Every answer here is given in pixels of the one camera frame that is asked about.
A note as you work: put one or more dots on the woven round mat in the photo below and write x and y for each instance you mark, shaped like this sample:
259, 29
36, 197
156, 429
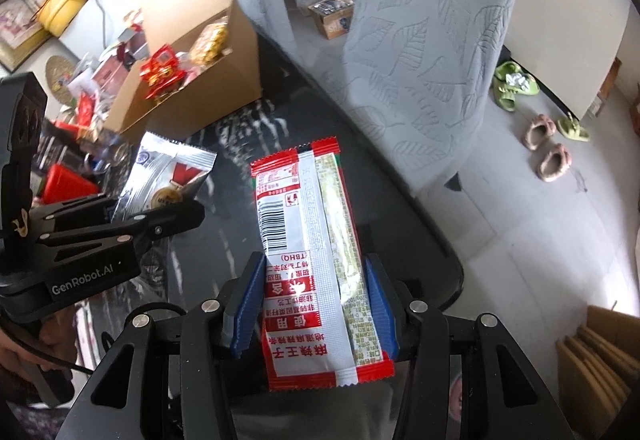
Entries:
62, 79

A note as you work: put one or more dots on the red box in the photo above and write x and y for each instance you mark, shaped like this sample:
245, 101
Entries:
65, 182

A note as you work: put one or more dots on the green slipper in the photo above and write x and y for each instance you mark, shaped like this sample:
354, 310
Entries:
574, 127
527, 84
505, 94

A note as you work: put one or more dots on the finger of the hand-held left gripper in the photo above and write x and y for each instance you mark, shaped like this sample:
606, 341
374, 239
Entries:
150, 230
75, 209

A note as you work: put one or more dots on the yellow pot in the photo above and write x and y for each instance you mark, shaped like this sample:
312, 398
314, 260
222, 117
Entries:
60, 7

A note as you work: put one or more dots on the small printed cardboard box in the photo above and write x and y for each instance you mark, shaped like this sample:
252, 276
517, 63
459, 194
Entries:
332, 22

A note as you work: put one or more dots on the red paper bag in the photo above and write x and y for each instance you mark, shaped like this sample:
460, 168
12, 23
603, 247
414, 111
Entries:
85, 112

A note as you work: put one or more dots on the long red white snack packet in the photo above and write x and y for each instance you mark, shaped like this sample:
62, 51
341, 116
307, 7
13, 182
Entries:
310, 270

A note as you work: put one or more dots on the white cabinet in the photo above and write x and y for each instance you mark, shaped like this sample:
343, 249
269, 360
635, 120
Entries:
565, 19

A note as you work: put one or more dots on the person's left hand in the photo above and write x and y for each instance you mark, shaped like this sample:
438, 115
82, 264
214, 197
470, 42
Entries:
60, 337

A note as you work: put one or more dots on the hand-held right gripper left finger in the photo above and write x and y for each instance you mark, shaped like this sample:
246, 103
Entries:
247, 305

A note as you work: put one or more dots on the framed picture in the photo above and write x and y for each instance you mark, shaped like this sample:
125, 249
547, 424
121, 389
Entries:
20, 29

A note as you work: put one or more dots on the silver snack packet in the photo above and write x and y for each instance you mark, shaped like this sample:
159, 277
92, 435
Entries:
160, 174

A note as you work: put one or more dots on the clear waffle packet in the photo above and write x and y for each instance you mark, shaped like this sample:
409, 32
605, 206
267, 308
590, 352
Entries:
210, 42

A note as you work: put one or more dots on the large red snack packet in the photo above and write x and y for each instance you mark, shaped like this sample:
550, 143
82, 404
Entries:
162, 72

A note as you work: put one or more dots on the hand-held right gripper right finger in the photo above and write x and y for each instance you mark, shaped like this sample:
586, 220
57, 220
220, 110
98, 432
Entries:
382, 310

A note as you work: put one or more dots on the pink fuzzy slipper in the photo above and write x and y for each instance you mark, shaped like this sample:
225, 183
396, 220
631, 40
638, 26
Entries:
554, 163
539, 132

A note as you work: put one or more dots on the white fridge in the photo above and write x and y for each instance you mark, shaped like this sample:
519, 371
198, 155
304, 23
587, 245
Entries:
100, 14

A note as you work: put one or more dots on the large cardboard box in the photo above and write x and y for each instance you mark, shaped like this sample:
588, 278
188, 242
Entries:
220, 84

